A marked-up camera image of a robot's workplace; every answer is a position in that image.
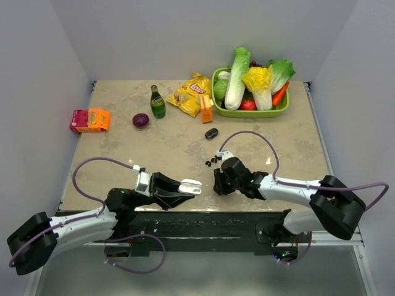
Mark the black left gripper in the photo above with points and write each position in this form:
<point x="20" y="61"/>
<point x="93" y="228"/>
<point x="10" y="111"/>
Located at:
<point x="170" y="196"/>

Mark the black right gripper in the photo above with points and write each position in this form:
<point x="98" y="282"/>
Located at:
<point x="219" y="187"/>

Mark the white earbud charging case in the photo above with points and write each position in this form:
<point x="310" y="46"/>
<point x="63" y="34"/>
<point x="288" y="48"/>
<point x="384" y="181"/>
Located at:
<point x="190" y="186"/>

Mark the black earbud charging case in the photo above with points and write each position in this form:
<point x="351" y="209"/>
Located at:
<point x="212" y="133"/>

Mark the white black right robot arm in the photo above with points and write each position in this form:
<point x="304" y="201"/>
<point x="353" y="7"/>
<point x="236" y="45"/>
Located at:
<point x="331" y="206"/>

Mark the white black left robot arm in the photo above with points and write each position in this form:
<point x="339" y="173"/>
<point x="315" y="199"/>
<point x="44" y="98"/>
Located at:
<point x="42" y="237"/>

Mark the black earbud right one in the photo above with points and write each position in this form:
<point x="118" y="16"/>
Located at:
<point x="215" y="159"/>

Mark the red onion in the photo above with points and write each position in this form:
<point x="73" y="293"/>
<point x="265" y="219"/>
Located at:
<point x="140" y="120"/>

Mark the orange juice carton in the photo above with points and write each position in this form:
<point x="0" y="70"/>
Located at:
<point x="206" y="109"/>

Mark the green glass bottle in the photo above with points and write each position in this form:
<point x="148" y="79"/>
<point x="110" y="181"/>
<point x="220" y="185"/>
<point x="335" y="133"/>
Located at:
<point x="157" y="103"/>

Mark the red apple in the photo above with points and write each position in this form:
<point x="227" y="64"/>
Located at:
<point x="248" y="105"/>

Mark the long napa cabbage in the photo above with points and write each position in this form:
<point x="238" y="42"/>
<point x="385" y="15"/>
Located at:
<point x="236" y="86"/>

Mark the yellow Lays chips bag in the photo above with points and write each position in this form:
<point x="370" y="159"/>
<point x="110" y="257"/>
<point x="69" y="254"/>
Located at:
<point x="187" y="96"/>

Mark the round green cabbage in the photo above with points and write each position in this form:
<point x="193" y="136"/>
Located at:
<point x="220" y="89"/>

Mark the pink orange snack box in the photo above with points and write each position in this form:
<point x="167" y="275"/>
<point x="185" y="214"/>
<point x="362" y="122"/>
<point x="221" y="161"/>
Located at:
<point x="90" y="120"/>

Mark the orange carrot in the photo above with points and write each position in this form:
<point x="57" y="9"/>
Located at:
<point x="277" y="97"/>

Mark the yellow leaf cabbage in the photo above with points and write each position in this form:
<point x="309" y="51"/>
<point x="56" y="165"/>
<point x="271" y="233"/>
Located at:
<point x="258" y="81"/>

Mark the dark purple grapes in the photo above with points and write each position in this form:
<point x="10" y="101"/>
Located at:
<point x="255" y="64"/>

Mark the green leaf lettuce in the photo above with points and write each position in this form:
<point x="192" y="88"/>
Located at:
<point x="282" y="72"/>

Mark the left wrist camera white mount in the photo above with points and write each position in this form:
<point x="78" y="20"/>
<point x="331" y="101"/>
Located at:
<point x="143" y="180"/>

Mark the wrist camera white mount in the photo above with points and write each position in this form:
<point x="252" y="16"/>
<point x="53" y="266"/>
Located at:
<point x="223" y="155"/>
<point x="143" y="180"/>

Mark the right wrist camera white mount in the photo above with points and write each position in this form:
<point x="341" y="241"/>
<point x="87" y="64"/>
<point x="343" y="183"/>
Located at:
<point x="223" y="155"/>

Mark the aluminium frame rail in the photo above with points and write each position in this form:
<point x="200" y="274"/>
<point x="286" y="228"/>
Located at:
<point x="323" y="238"/>

